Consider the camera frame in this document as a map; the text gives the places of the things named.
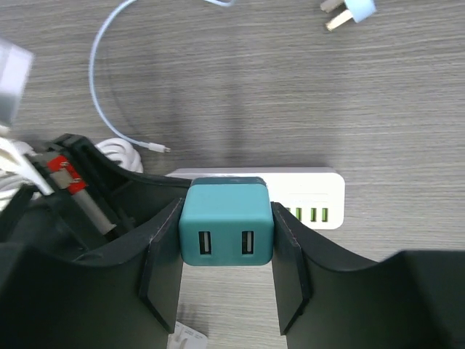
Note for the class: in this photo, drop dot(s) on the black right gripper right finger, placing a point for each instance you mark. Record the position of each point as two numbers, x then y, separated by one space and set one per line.
330 297

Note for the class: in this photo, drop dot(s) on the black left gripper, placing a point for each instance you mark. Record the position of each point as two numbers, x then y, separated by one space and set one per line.
75 196

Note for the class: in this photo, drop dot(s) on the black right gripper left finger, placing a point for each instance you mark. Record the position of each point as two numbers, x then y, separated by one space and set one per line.
122 295

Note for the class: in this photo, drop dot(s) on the teal plug adapter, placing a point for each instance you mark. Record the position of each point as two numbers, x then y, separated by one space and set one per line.
227 221

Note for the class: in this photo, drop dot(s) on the white power strip green ports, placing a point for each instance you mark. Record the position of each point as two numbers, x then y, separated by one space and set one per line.
314 195

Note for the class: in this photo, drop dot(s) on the white cube socket plain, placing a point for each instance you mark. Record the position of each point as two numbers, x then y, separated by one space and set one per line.
185 337

